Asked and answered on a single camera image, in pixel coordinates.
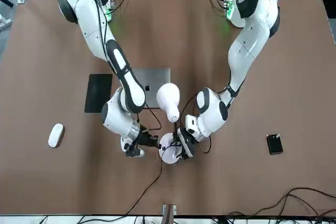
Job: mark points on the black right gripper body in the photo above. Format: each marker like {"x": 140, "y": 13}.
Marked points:
{"x": 144, "y": 138}

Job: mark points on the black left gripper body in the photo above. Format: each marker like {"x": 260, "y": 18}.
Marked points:
{"x": 187, "y": 144}

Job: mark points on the white gooseneck desk lamp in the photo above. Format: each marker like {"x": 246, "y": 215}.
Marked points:
{"x": 168, "y": 98}

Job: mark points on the small black square object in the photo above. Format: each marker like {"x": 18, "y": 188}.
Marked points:
{"x": 275, "y": 145}

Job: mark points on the white computer mouse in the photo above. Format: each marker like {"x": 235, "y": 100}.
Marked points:
{"x": 56, "y": 135}

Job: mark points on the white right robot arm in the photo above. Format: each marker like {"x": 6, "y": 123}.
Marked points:
{"x": 92, "y": 24}

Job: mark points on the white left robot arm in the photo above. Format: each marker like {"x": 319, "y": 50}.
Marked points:
{"x": 249, "y": 43}

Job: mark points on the silver closed laptop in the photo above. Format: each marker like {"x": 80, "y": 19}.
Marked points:
{"x": 157, "y": 77}

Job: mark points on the black mouse pad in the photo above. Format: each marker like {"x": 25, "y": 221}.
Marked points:
{"x": 97, "y": 93}

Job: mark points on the green circuit board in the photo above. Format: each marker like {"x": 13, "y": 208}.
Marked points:
{"x": 109, "y": 11}
{"x": 229, "y": 5}

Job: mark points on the aluminium camera post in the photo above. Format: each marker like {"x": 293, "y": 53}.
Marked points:
{"x": 169, "y": 213}

